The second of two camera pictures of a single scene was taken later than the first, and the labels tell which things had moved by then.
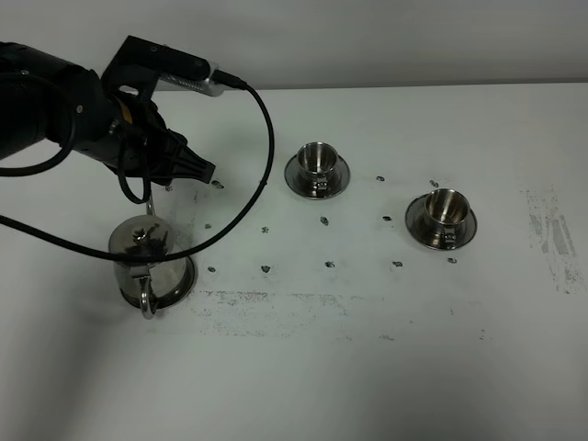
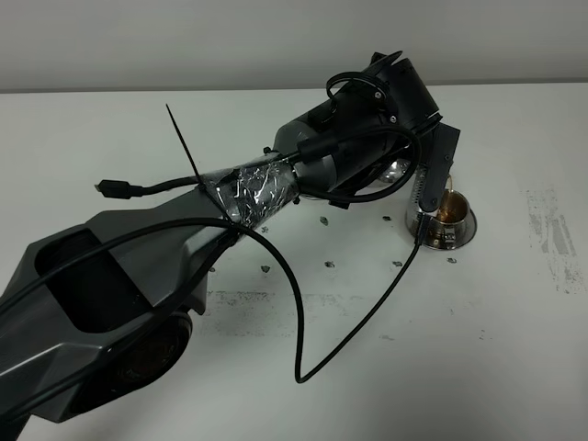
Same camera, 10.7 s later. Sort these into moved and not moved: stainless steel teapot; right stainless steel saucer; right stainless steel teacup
Moved: stainless steel teapot
Not moved: right stainless steel saucer; right stainless steel teacup
